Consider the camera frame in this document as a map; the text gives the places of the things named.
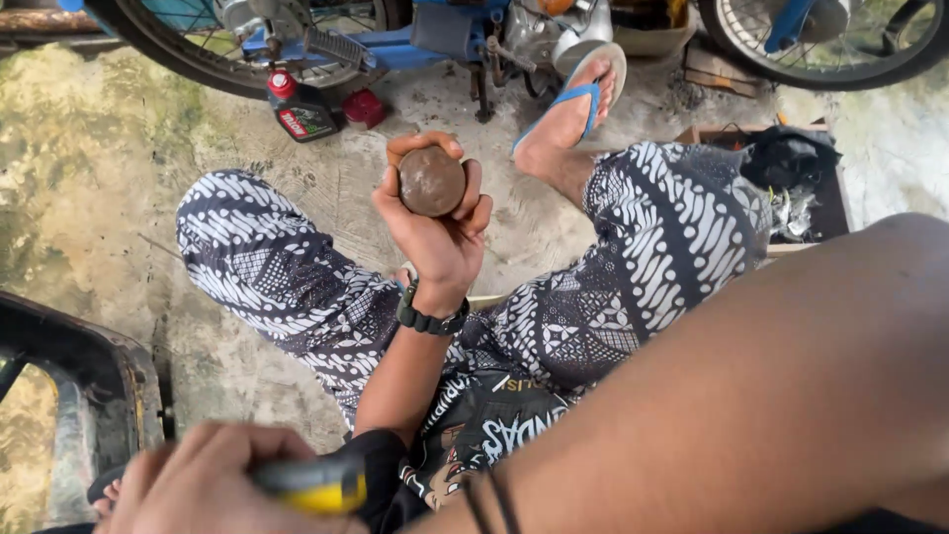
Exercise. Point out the person's right fingers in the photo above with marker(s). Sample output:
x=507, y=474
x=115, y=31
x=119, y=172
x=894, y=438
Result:
x=193, y=460

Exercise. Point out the clear bag of parts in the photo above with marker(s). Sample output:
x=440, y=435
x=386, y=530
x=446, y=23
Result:
x=792, y=213

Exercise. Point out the black wrist watch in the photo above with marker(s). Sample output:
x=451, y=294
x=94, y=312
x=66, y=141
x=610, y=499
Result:
x=430, y=323

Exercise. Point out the blue motorcycle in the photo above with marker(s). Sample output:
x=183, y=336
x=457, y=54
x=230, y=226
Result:
x=445, y=37

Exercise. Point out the small red container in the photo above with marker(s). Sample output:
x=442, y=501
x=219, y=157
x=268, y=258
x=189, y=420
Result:
x=363, y=109

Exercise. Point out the black printed shirt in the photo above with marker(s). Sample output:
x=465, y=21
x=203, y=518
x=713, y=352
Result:
x=474, y=437

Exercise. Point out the person's right foot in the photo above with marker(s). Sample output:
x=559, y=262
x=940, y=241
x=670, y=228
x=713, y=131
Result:
x=567, y=115

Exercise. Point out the wooden box of parts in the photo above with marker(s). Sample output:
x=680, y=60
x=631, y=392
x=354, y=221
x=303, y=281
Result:
x=834, y=208

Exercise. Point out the blue flip-flop sandal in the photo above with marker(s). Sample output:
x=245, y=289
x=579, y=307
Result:
x=574, y=95

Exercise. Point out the wooden stool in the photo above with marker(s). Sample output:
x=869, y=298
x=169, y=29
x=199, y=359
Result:
x=488, y=301

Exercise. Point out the black cloth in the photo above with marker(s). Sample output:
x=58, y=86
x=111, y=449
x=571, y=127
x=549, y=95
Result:
x=789, y=156

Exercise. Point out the wooden block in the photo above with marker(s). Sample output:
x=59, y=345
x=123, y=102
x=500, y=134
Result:
x=720, y=70

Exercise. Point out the black oil bottle red cap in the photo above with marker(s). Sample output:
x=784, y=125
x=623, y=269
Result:
x=300, y=111

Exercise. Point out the cardboard box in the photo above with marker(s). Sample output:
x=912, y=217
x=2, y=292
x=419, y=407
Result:
x=652, y=37

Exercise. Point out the black white batik trousers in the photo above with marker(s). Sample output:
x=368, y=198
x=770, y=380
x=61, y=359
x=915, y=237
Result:
x=282, y=282

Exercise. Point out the brown round rusty part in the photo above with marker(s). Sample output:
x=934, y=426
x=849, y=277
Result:
x=432, y=182

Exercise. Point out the person's left hand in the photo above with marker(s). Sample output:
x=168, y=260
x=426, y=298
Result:
x=437, y=245

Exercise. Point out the black vehicle body panel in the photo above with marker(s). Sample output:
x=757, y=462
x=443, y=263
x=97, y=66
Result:
x=111, y=386

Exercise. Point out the spoked motorcycle wheel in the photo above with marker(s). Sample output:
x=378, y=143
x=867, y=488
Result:
x=830, y=37
x=222, y=44

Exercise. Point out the person's right hand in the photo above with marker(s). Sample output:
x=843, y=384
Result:
x=200, y=489

